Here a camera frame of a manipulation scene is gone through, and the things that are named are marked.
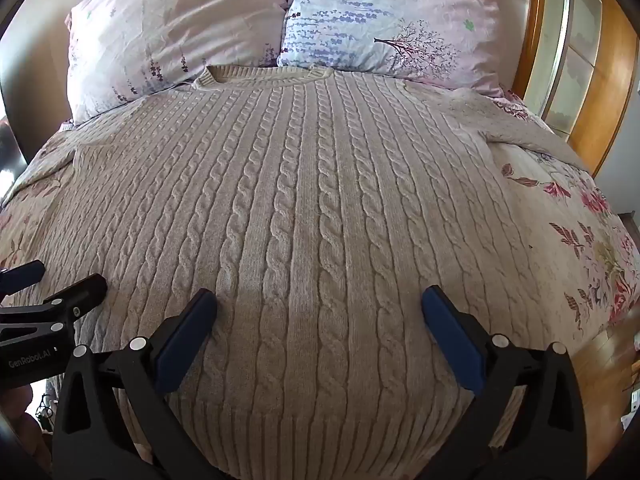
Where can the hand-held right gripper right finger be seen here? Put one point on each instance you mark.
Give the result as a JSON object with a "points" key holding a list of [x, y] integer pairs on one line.
{"points": [[450, 340]]}

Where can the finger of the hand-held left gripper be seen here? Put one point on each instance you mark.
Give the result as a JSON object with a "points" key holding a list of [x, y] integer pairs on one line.
{"points": [[30, 272], [85, 290]]}

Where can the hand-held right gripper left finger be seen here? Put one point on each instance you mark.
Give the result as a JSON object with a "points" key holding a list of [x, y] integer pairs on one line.
{"points": [[182, 340]]}

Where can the person's left hand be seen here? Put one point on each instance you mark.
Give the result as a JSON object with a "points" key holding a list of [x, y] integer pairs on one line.
{"points": [[20, 415]]}

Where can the floral quilt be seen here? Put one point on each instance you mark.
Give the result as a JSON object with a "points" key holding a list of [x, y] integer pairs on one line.
{"points": [[575, 240]]}

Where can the pink floral pillow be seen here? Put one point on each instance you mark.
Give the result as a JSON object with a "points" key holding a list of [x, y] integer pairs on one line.
{"points": [[175, 25]]}

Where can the wooden headboard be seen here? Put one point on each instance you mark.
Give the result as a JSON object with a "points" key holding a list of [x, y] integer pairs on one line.
{"points": [[595, 85]]}

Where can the blue tree-print pillow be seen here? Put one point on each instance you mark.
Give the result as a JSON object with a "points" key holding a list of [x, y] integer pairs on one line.
{"points": [[375, 10]]}

